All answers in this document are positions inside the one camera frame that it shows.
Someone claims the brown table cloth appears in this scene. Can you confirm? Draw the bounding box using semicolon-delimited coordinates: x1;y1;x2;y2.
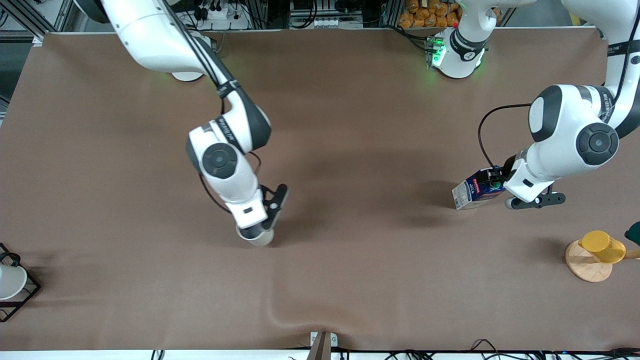
0;27;640;352

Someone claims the metal clamp bracket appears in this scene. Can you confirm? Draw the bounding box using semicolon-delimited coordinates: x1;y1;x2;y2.
306;331;339;360

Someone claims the white power strip with plugs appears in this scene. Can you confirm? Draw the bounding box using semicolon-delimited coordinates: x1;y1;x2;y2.
190;0;251;31

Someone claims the wooden cup stand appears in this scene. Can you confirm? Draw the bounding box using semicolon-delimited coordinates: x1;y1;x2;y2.
565;239;640;283

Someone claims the bag of orange bread rolls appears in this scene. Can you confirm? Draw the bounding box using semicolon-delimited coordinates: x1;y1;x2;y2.
398;0;461;29

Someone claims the blue milk carton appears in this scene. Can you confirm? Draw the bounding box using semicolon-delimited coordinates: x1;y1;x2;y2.
452;167;507;211

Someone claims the black wire rack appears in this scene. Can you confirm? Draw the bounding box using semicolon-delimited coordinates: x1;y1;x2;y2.
0;242;42;323

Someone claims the aluminium frame profile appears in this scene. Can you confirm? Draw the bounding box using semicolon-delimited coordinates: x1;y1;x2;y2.
0;0;76;47

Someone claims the cream mug with grey inside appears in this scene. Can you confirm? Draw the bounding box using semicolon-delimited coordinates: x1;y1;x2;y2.
236;224;275;247

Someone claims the yellow cup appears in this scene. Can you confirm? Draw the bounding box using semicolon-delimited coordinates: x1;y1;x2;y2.
578;230;627;264

